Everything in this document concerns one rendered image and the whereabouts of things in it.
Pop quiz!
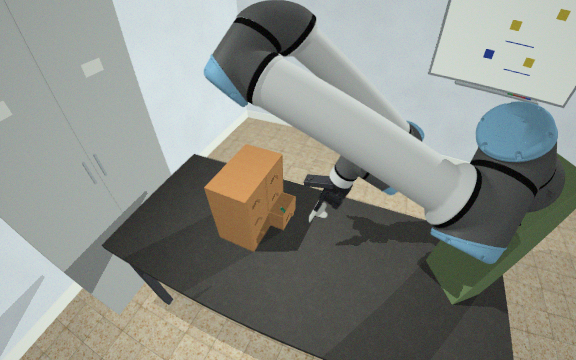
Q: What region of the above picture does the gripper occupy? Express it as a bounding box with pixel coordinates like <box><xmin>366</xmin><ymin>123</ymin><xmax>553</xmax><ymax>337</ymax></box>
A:
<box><xmin>309</xmin><ymin>179</ymin><xmax>353</xmax><ymax>222</ymax></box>

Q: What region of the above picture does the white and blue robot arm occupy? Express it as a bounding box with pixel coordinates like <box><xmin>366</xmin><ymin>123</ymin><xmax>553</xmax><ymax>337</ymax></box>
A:
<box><xmin>204</xmin><ymin>0</ymin><xmax>565</xmax><ymax>264</ymax></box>

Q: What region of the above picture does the tan wooden chest of drawers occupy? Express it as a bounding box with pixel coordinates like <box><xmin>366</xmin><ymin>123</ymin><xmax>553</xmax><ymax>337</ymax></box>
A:
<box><xmin>204</xmin><ymin>144</ymin><xmax>283</xmax><ymax>252</ymax></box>

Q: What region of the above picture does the brown wooden drawer front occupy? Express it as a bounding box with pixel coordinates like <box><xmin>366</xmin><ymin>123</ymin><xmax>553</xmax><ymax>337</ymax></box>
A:
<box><xmin>268</xmin><ymin>176</ymin><xmax>282</xmax><ymax>210</ymax></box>
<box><xmin>266</xmin><ymin>158</ymin><xmax>282</xmax><ymax>194</ymax></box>
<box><xmin>246</xmin><ymin>179</ymin><xmax>266</xmax><ymax>220</ymax></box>
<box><xmin>252</xmin><ymin>214</ymin><xmax>269</xmax><ymax>250</ymax></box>
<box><xmin>249</xmin><ymin>198</ymin><xmax>268</xmax><ymax>236</ymax></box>
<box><xmin>269</xmin><ymin>192</ymin><xmax>296</xmax><ymax>230</ymax></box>

